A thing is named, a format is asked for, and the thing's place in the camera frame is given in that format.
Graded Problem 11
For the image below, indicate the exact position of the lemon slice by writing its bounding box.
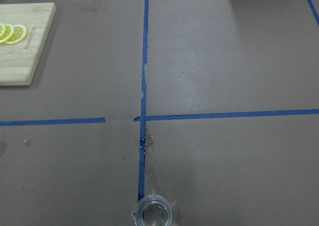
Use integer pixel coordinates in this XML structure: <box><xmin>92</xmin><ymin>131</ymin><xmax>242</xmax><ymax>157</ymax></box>
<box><xmin>0</xmin><ymin>23</ymin><xmax>27</xmax><ymax>45</ymax></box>

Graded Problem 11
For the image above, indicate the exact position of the clear glass cup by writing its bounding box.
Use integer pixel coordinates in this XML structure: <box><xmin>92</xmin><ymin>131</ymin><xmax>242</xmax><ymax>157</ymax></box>
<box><xmin>131</xmin><ymin>195</ymin><xmax>172</xmax><ymax>226</ymax></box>

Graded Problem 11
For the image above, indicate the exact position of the wooden cutting board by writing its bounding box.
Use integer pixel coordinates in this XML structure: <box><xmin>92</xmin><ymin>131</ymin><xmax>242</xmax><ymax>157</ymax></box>
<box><xmin>0</xmin><ymin>2</ymin><xmax>56</xmax><ymax>86</ymax></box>

